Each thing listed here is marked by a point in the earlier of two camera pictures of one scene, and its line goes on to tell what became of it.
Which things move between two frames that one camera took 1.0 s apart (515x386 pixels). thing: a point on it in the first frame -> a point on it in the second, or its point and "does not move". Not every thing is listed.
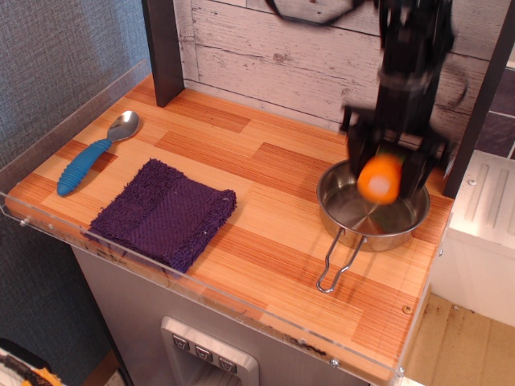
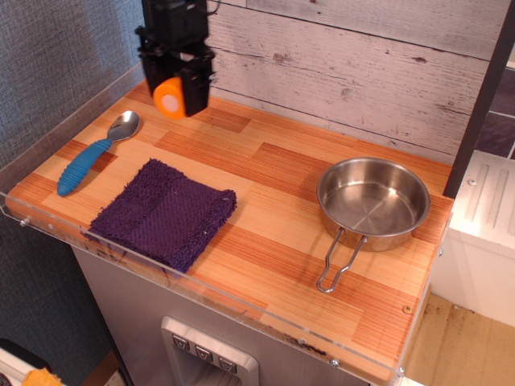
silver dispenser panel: x=194 y=358 does not move
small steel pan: x=385 y=227 does not move
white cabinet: x=474 y=265 does not move
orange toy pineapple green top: x=380 y=177 -> x=169 y=96
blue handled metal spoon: x=123 y=126 does not move
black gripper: x=407 y=84 -> x=178 y=28
